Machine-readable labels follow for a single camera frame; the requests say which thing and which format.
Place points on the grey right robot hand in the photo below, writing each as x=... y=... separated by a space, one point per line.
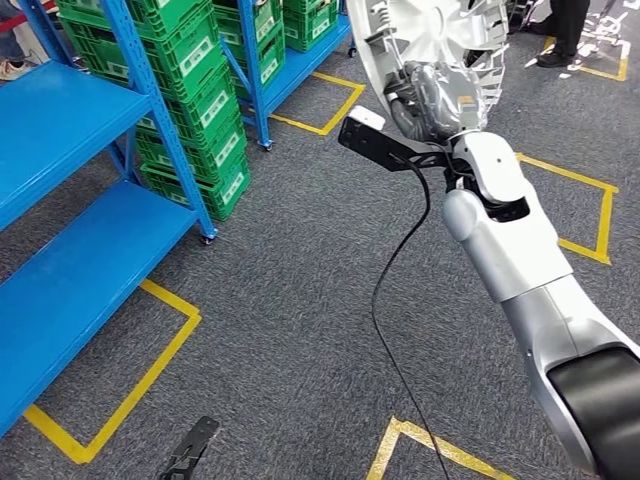
x=445 y=99

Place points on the silver wheel hubcap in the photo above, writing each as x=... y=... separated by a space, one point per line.
x=430 y=30

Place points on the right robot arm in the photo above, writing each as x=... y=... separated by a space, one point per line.
x=505 y=245

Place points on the red barrier belt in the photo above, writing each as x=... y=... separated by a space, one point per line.
x=10 y=24

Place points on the yellow floor tape square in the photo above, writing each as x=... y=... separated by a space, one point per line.
x=52 y=434

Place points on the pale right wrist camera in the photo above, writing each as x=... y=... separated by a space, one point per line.
x=367 y=118

